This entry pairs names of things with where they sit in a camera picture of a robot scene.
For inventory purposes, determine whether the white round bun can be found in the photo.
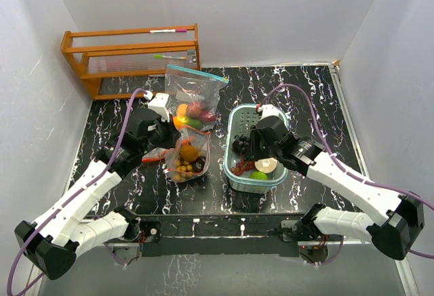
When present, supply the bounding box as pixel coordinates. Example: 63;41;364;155
255;158;277;174

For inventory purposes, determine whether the light blue plastic basket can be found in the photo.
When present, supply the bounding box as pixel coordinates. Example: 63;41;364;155
223;104;288;194

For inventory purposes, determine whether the green yellow mango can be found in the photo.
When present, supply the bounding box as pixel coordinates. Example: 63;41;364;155
173;104;202;129

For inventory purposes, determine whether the orange fruit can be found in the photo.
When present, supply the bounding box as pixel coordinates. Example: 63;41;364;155
180;144;199;163

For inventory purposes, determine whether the orange-zipper clear bag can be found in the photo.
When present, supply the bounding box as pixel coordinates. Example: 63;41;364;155
142;125;211;183

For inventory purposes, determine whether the longan bunch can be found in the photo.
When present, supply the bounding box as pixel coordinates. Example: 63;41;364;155
173;159;196;181

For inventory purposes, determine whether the blue-zipper clear bag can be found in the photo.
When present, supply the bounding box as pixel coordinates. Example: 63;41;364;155
165;64;229;131

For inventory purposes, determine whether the magenta round fruit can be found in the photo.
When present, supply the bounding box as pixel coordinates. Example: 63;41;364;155
197;110;216;123

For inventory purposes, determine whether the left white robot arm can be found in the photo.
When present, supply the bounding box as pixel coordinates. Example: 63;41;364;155
14;106;180;280

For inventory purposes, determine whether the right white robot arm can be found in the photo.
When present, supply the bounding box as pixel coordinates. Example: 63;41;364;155
250;115;425;260

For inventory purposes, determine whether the dark grape bunch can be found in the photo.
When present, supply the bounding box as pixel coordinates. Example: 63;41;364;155
232;135;250;155

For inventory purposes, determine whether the red grape bunch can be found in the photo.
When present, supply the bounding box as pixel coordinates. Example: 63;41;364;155
230;161;255;176

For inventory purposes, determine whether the green lime fruit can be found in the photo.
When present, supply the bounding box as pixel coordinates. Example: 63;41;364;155
249;171;269;180

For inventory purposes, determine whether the green marker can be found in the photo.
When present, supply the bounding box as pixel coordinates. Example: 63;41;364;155
153;54;187;60

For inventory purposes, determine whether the orange wooden shelf rack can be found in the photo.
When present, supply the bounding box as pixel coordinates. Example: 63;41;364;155
60;24;201;100

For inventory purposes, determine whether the pink white marker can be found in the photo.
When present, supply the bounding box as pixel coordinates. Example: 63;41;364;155
149;28;188;34

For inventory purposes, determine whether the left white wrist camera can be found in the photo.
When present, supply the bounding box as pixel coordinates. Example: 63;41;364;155
139;91;170;123

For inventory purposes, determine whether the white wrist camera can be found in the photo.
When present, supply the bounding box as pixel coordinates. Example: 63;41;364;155
256;104;280;120
139;91;170;123

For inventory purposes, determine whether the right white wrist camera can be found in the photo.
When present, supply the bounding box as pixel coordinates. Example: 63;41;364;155
256;104;280;120

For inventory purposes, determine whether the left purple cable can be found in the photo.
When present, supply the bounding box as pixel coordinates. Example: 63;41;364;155
5;87;153;296

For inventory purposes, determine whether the purple cable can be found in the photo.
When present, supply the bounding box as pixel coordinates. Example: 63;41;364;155
256;83;434;266
5;87;153;296

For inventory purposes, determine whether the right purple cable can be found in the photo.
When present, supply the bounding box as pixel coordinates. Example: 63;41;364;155
256;83;434;266

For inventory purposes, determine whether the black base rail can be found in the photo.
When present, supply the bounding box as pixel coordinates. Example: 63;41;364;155
140;214;325;257

